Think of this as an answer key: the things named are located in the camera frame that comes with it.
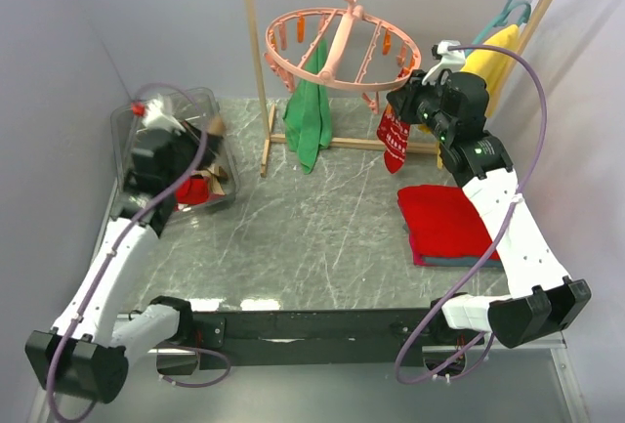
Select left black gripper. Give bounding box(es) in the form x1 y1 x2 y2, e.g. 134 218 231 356
164 117 224 190

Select yellow hanging cloth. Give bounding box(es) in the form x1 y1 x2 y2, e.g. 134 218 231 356
461 24 520 118

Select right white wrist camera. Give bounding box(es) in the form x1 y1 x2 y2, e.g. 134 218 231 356
422 40 466 85

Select pink round clip hanger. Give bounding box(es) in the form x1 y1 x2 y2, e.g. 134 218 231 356
264 0 422 113

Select clear plastic bin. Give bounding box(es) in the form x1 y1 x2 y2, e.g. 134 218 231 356
111 87 238 218

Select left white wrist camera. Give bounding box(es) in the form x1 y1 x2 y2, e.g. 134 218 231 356
131 95 184 133

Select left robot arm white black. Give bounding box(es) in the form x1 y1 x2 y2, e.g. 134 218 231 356
25 117 225 403

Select red folded towel stack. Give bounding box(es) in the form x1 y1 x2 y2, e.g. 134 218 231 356
397 185 491 268

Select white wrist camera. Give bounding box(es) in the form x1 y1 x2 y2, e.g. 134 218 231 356
422 40 466 85
131 95 184 133

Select teal plastic hanger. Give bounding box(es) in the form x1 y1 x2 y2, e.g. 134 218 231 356
473 0 532 44

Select red patterned sock pair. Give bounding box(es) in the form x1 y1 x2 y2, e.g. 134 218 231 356
376 105 410 174

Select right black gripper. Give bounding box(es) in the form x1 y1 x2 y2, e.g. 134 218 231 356
386 70 453 142

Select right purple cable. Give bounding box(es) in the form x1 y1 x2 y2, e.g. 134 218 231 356
394 44 546 385

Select green hanging cloth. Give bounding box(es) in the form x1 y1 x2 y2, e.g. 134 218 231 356
282 37 334 175

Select black base bar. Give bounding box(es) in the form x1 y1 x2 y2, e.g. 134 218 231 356
155 309 465 369

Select red sock front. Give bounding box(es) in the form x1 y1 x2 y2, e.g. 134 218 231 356
175 175 210 206

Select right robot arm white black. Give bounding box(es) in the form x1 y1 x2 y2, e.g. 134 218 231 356
388 69 592 349

